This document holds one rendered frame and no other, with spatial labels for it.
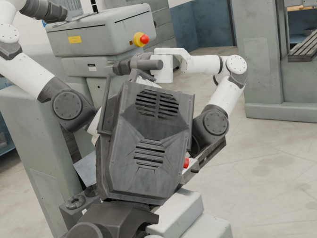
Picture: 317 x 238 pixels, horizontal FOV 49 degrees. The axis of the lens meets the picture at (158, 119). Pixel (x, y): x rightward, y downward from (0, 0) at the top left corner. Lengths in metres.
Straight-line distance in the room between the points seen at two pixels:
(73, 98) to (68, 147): 1.03
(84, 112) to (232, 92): 0.52
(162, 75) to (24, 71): 0.44
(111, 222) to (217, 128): 0.43
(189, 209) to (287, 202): 1.52
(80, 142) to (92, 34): 0.78
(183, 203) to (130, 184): 0.99
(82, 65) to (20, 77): 0.59
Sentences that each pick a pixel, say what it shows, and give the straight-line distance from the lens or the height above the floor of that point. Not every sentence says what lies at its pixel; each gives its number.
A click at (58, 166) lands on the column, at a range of 2.04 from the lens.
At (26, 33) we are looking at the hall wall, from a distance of 6.24.
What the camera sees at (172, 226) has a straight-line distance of 1.80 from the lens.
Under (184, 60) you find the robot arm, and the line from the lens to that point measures 1.25.
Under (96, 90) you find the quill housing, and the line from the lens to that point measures 1.67.
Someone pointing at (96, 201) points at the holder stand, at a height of 1.13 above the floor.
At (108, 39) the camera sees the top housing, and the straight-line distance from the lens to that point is 1.43.
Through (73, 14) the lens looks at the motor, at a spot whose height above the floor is 1.90.
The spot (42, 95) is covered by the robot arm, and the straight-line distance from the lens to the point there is 1.07.
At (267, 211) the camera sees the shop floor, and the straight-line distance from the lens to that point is 3.17.
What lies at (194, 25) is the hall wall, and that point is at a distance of 9.38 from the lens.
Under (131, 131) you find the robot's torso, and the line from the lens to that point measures 0.91.
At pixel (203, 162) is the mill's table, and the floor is 0.91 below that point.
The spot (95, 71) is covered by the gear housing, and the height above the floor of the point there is 1.66.
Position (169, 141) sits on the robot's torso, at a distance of 0.94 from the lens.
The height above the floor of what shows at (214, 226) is 0.76.
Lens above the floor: 1.99
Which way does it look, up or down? 22 degrees down
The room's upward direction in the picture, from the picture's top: 13 degrees counter-clockwise
